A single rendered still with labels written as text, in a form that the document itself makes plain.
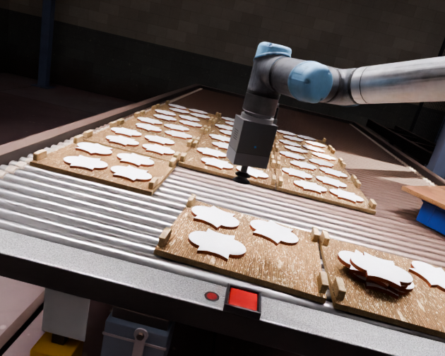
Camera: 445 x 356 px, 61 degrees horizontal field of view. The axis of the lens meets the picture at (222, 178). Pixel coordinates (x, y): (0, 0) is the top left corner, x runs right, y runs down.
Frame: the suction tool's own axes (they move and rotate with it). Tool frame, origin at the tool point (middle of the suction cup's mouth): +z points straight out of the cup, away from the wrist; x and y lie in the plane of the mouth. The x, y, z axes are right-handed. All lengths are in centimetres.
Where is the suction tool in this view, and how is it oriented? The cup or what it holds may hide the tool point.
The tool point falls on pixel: (241, 181)
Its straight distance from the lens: 90.9
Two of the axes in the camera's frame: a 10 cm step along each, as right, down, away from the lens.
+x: 2.6, 3.6, -9.0
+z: -2.2, 9.2, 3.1
